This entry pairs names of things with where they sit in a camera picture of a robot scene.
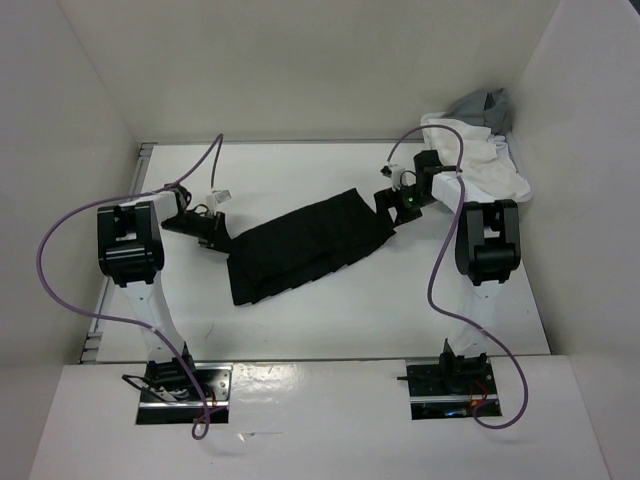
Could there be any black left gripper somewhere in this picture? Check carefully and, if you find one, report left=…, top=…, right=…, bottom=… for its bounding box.
left=160, top=210, right=237, bottom=255

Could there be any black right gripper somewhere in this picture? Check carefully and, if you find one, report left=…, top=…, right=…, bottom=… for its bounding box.
left=374, top=183, right=438, bottom=234

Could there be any black pleated skirt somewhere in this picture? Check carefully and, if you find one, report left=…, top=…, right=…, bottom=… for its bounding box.
left=227, top=188, right=395, bottom=306

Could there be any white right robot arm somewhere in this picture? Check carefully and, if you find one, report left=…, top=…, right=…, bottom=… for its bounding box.
left=374, top=150, right=521, bottom=395

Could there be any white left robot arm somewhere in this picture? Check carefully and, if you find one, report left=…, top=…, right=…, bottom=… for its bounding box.
left=97, top=185, right=232, bottom=400

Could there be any white perforated plastic basket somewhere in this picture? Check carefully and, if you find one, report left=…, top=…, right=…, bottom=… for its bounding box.
left=420, top=110, right=534, bottom=206

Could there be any white skirt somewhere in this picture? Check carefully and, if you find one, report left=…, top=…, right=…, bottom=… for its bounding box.
left=419, top=112, right=531, bottom=204

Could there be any grey skirt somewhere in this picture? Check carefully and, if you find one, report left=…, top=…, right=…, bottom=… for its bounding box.
left=443, top=88, right=513, bottom=135

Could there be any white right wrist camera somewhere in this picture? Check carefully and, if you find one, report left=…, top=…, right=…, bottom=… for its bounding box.
left=380, top=163, right=406, bottom=191

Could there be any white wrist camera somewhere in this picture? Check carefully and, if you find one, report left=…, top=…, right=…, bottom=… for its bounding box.
left=380, top=163, right=406, bottom=191
left=205, top=190, right=232, bottom=215

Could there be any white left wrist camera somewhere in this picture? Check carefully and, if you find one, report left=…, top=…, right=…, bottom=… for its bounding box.
left=205, top=190, right=232, bottom=215

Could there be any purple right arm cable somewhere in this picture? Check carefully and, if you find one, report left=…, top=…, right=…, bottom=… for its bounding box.
left=384, top=127, right=531, bottom=430

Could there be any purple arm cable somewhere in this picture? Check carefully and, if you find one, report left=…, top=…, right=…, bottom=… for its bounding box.
left=384, top=127, right=531, bottom=430
left=36, top=133, right=227, bottom=439

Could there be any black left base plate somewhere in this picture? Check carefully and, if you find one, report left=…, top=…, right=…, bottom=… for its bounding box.
left=121, top=363, right=233, bottom=425

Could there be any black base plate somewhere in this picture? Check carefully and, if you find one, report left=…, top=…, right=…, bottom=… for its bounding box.
left=396, top=362, right=502, bottom=420
left=121, top=363, right=233, bottom=425

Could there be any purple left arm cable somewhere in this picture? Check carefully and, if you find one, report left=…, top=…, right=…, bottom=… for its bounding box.
left=36, top=133, right=227, bottom=439

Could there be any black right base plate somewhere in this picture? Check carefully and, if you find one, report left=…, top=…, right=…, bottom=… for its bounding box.
left=396, top=362, right=502, bottom=420

